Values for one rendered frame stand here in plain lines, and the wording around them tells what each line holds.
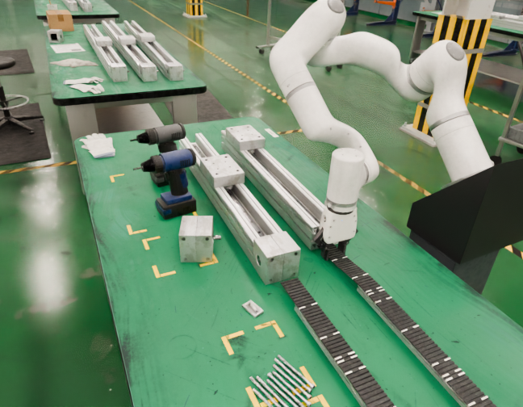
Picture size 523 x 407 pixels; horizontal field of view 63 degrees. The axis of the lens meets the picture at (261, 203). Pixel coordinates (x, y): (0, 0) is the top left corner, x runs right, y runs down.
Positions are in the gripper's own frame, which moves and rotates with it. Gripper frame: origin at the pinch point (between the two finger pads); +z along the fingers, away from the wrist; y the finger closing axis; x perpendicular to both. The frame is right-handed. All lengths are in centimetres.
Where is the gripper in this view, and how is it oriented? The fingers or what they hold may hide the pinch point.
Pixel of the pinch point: (333, 250)
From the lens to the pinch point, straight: 128.9
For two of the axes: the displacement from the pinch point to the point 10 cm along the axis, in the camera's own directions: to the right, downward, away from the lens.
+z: -0.4, 8.6, 5.2
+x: -4.1, -4.9, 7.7
